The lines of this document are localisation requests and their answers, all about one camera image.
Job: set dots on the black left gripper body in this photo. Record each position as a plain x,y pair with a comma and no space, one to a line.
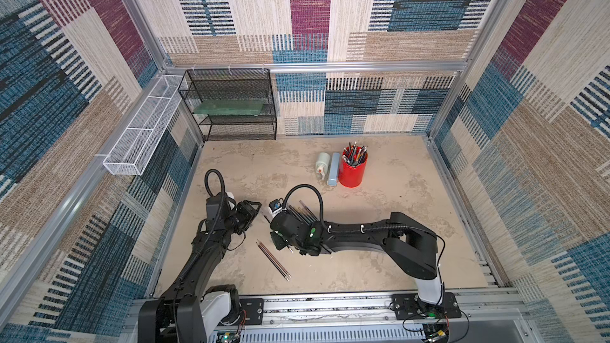
240,219

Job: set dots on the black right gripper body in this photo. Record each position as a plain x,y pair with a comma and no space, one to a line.
281,228

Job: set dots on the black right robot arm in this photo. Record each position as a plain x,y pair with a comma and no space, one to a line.
414,248

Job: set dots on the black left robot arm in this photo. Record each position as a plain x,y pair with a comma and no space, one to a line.
189,311

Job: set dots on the bundle of capped pencils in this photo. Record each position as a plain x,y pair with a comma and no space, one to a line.
302,213

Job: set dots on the pencils in red cup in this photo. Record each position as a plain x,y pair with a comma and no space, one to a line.
355,155

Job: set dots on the light blue eraser box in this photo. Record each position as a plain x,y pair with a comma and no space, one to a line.
332,179

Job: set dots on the red pencil cup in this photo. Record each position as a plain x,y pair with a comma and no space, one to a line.
349,176

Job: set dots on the green board on shelf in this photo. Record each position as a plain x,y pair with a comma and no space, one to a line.
229,107

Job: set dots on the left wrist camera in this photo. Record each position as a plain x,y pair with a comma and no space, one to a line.
230,200

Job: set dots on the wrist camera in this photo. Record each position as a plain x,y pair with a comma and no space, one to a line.
275,207
230,200

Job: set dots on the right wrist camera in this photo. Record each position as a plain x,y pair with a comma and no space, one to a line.
275,207

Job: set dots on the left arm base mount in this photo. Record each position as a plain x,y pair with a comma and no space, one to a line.
251,312

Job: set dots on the black wire mesh shelf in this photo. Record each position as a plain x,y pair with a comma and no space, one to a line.
200,85

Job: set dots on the white wire mesh basket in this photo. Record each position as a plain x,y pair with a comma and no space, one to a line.
134,149

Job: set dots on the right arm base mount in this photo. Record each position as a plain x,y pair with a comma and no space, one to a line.
408,306

